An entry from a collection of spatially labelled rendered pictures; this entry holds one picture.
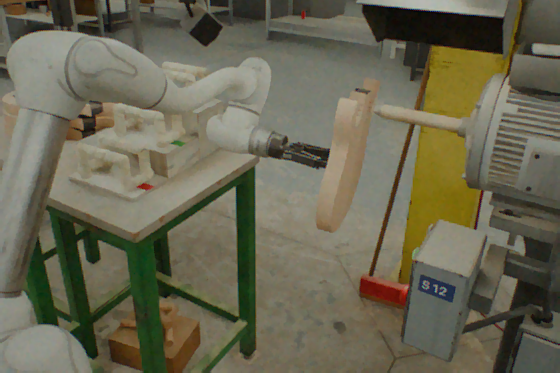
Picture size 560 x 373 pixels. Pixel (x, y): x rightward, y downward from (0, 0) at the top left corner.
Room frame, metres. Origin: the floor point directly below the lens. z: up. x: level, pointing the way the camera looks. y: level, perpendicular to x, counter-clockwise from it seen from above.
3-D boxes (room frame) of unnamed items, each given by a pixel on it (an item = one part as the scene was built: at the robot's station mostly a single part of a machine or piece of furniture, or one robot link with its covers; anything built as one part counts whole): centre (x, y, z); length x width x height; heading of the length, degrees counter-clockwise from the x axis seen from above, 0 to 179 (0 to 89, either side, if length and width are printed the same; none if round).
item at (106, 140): (1.37, 0.48, 1.04); 0.20 x 0.03 x 0.03; 62
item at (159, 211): (1.46, 0.48, 0.55); 0.62 x 0.58 x 0.76; 59
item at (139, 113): (1.44, 0.44, 1.12); 0.20 x 0.03 x 0.03; 62
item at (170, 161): (1.48, 0.42, 0.98); 0.27 x 0.16 x 0.09; 63
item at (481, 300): (0.79, -0.43, 1.02); 0.19 x 0.04 x 0.04; 149
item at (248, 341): (1.53, 0.12, 0.45); 0.05 x 0.05 x 0.90; 59
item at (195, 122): (1.61, 0.35, 1.02); 0.27 x 0.15 x 0.17; 63
